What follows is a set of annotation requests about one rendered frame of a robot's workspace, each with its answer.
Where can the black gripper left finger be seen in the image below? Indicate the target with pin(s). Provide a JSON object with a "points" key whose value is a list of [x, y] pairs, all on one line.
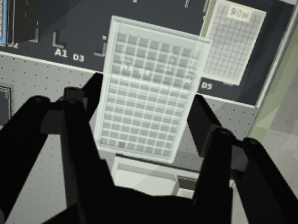
{"points": [[87, 178]]}

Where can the dark grey rectangular nest plate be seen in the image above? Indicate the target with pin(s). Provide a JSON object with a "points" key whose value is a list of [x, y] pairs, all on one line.
{"points": [[5, 105]]}

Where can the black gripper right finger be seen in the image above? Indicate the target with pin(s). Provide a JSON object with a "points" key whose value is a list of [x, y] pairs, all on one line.
{"points": [[265, 195]]}

